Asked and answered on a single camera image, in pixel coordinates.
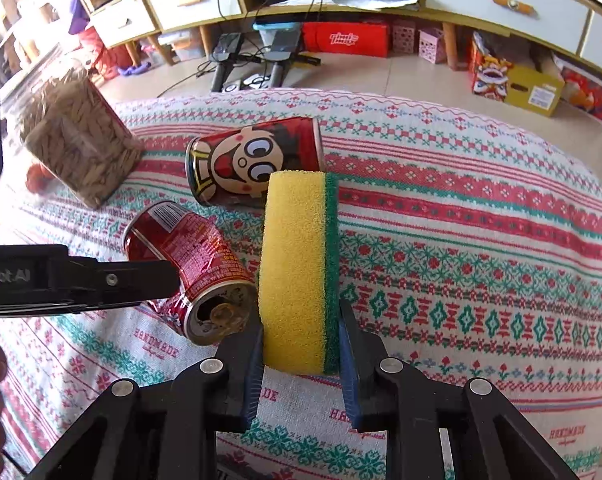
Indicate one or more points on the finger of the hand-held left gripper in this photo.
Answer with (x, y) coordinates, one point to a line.
(126, 280)

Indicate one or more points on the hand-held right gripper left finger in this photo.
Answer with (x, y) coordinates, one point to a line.
(251, 362)

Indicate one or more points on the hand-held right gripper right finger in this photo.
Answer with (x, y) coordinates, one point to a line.
(350, 385)

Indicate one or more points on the crushed red drink can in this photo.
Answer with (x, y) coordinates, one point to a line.
(191, 250)

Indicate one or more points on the yellow green sponge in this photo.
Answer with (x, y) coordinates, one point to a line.
(296, 260)

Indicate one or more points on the red cartoon face can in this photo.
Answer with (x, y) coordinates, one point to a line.
(241, 160)

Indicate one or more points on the orange fruit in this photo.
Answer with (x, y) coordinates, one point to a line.
(38, 180)

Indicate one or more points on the clear jar of seeds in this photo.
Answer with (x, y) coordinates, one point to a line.
(76, 145)

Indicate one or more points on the patterned woven tablecloth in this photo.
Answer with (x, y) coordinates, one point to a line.
(456, 260)

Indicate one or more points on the purple toy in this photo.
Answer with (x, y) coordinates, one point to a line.
(133, 70)

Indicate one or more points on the red cloth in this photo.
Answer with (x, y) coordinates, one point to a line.
(92, 52)

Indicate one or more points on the clear plastic storage box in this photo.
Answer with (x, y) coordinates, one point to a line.
(183, 46)

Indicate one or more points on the black floor device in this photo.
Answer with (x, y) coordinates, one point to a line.
(226, 57)
(281, 60)

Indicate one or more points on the purple cloth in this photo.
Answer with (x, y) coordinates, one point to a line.
(78, 12)

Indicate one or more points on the blue lidded plastic box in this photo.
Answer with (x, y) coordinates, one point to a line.
(276, 35)

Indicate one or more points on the red cardboard box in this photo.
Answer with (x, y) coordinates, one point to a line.
(343, 39)

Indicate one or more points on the lion print yellow box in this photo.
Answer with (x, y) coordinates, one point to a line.
(511, 77)

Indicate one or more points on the pink patterned box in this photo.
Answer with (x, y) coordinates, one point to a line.
(432, 46)
(403, 36)

